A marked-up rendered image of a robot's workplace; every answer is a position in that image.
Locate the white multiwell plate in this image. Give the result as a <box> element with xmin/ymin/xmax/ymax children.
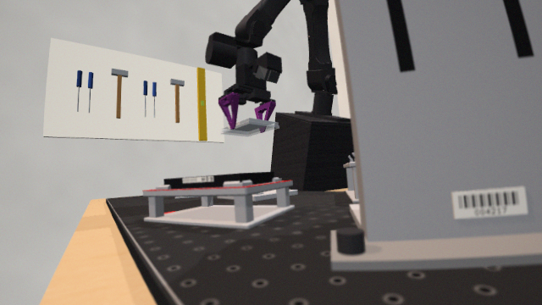
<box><xmin>220</xmin><ymin>118</ymin><xmax>279</xmax><ymax>137</ymax></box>

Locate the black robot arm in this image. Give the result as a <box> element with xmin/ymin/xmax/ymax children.
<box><xmin>205</xmin><ymin>0</ymin><xmax>351</xmax><ymax>122</ymax></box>

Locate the grey rectangular frame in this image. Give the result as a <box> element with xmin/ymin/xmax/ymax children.
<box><xmin>217</xmin><ymin>189</ymin><xmax>298</xmax><ymax>202</ymax></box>

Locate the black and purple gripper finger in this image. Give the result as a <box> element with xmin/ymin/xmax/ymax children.
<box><xmin>255</xmin><ymin>101</ymin><xmax>276</xmax><ymax>120</ymax></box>
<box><xmin>218</xmin><ymin>93</ymin><xmax>240</xmax><ymax>130</ymax></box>

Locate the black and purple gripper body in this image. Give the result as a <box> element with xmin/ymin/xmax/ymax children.
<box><xmin>218</xmin><ymin>71</ymin><xmax>276</xmax><ymax>106</ymax></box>

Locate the black cylinder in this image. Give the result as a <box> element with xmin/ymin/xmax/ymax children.
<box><xmin>336</xmin><ymin>228</ymin><xmax>366</xmax><ymax>256</ymax></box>

